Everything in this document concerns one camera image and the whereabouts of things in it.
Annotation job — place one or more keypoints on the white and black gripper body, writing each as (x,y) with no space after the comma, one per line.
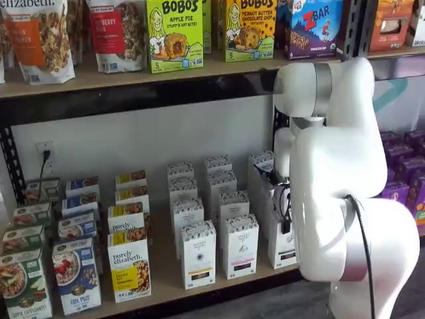
(282,196)

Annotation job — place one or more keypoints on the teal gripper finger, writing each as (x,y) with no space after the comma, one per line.
(265,172)

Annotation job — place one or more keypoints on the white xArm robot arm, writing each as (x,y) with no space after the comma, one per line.
(338,159)

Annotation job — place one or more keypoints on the white box dark green strip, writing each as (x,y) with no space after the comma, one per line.
(260,157)
(259,189)
(280,249)

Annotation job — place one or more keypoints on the white box pink strip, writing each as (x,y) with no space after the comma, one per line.
(240,246)
(221,182)
(217,163)
(234,202)

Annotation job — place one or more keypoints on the purple box yellow label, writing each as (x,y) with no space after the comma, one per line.
(389,139)
(417,192)
(396,192)
(415,138)
(398,152)
(410,169)

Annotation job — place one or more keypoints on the wooden shelf board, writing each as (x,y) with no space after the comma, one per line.
(162,252)
(398,51)
(99,78)

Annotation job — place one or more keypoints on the yellow white Purely Elizabeth box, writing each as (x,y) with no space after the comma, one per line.
(127,266)
(124,221)
(131,196)
(130,177)

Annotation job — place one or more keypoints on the yellow Bobo's peanut butter box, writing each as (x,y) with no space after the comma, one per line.
(221,23)
(250,30)

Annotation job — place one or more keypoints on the blue Z Bar box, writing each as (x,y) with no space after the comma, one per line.
(313,30)

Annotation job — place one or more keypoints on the green Bobo's apple pie box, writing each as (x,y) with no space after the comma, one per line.
(174,36)
(207,26)

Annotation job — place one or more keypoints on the blue Flax Plus oatmeal box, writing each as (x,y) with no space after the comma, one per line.
(76,279)
(79,203)
(76,226)
(82,186)

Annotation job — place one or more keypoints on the orange snack box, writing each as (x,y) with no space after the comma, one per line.
(391,33)

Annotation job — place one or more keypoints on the white brown snack box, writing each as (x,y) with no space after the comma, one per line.
(418,23)

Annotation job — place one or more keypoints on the green apple cinnamon oatmeal box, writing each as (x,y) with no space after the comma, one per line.
(23,285)
(31,216)
(44,191)
(21,239)

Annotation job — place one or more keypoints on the red label granola bag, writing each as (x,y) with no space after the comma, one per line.
(116,36)

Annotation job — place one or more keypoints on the clear granola bag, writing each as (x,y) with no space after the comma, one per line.
(77,30)

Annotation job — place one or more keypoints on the orange label granola bag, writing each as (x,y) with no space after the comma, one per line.
(36,36)

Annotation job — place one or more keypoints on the black metal rack frame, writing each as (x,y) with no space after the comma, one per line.
(133,99)

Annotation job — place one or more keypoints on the white wall outlet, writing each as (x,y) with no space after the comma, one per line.
(51,166)

